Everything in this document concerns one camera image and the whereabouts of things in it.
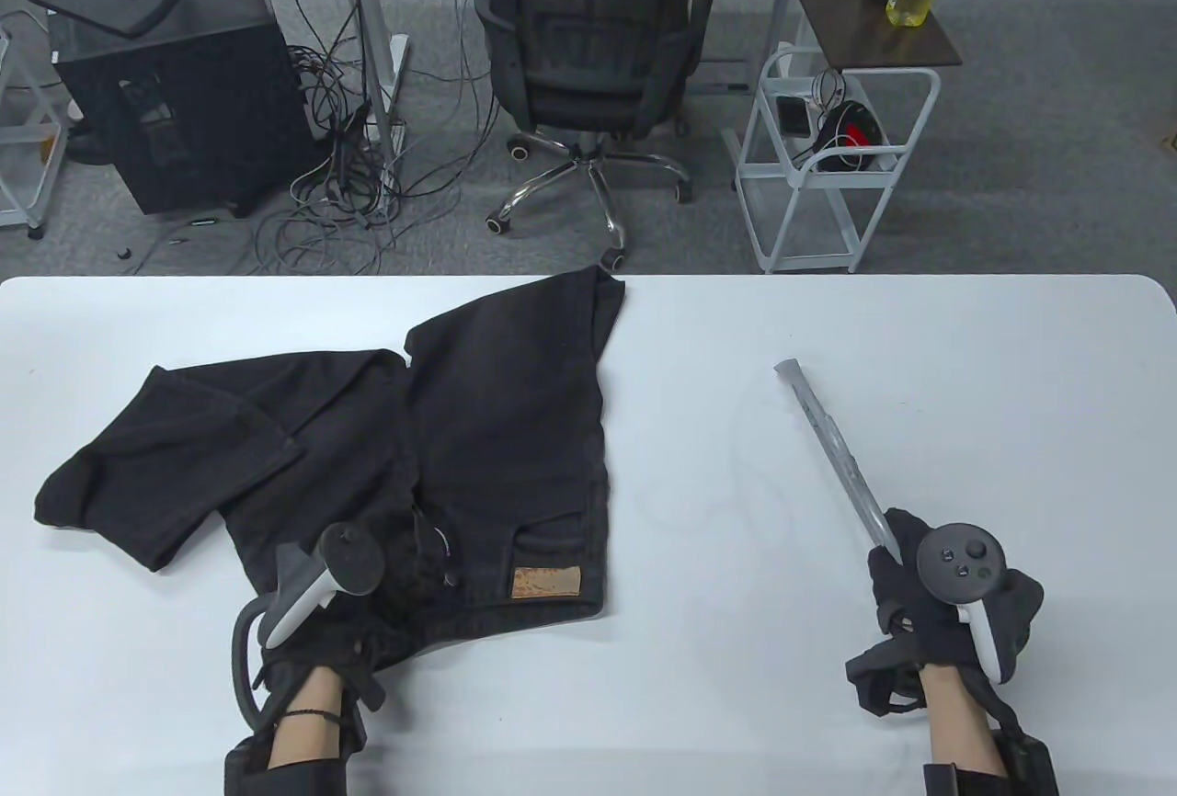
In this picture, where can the black and red device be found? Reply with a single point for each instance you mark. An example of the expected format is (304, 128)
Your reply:
(851, 134)

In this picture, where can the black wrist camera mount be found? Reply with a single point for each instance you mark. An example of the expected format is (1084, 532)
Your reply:
(276, 782)
(1030, 768)

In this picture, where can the black mesh office chair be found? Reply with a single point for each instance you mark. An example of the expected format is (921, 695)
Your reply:
(588, 24)

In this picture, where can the grey plastic hanger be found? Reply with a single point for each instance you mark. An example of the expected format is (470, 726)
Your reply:
(841, 458)

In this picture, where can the black computer tower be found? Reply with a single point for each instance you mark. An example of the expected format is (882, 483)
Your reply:
(211, 116)

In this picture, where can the white metal trolley cart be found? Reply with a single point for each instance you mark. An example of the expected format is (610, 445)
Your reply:
(851, 180)

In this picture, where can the dark brown side table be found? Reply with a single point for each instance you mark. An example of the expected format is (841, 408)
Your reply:
(855, 15)

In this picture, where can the person's right hand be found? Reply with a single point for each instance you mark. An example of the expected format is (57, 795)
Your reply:
(901, 612)

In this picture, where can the black phone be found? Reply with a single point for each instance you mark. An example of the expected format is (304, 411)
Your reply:
(794, 114)

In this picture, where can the person's left forearm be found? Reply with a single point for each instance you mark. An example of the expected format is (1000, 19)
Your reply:
(303, 722)

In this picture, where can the person's left hand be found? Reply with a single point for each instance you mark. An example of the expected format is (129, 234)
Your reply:
(363, 658)

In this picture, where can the person's right forearm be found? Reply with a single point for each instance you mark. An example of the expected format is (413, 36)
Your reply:
(956, 722)

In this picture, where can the white metal rack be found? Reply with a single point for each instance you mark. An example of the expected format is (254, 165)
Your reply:
(41, 180)

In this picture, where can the dark grey hand controller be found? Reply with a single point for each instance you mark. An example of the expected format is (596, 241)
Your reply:
(303, 589)
(961, 557)

